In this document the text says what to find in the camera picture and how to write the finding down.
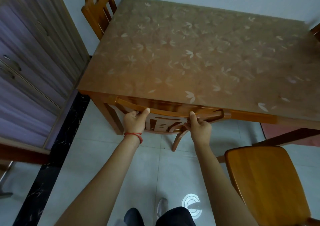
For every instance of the dark blue trousers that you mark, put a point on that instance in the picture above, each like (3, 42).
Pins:
(175, 218)

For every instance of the person's right forearm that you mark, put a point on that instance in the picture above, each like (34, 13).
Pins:
(225, 190)

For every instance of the person's right hand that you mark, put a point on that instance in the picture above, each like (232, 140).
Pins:
(201, 133)

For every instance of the reddish brown door frame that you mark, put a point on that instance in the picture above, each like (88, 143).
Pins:
(22, 154)

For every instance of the orange wooden chair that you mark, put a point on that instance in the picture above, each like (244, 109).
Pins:
(316, 32)
(97, 10)
(170, 110)
(267, 183)

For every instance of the striped wooden display cabinet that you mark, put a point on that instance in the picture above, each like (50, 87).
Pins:
(32, 70)

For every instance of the red floor mat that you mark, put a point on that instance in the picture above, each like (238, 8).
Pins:
(287, 133)

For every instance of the person's left hand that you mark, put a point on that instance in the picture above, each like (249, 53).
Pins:
(135, 123)

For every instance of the person's left forearm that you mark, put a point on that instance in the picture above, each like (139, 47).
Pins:
(100, 188)

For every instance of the wooden dining table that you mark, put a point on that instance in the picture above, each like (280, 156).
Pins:
(200, 58)

